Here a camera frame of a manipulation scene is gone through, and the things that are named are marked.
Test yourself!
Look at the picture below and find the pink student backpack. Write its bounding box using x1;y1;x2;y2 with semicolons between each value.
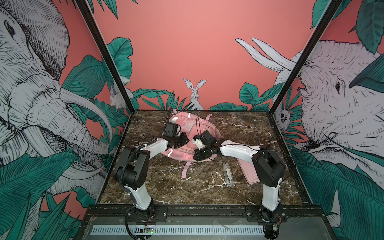
162;110;222;178

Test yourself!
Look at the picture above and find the pink pencil case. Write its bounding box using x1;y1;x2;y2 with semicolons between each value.
238;159;260;185

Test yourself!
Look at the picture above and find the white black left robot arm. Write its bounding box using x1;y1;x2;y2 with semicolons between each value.
114;133;189;222

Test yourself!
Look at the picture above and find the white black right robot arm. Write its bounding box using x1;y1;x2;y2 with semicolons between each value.
194;140;286;223

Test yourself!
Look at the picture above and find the clear plastic small case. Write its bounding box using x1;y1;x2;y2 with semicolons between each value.
223;164;235;187

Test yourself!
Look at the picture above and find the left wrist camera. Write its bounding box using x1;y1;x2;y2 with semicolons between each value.
163;122;181;138

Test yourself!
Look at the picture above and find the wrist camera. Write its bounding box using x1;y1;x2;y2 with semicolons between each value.
163;122;181;138
193;130;217;150

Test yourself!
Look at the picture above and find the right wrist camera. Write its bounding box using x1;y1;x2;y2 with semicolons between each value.
193;130;217;150

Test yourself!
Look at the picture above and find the white perforated cable tray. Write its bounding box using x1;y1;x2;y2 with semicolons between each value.
91;225;264;236

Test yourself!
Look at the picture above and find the black front mounting rail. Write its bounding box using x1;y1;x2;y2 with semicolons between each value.
83;204;325;225

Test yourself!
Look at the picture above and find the black left corner frame post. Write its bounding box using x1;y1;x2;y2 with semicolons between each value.
75;0;135;114

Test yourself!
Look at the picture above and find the black corner frame post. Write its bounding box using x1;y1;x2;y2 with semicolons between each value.
269;0;342;115
75;0;135;114

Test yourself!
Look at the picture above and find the black right corner frame post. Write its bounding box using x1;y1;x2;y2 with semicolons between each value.
269;0;342;115

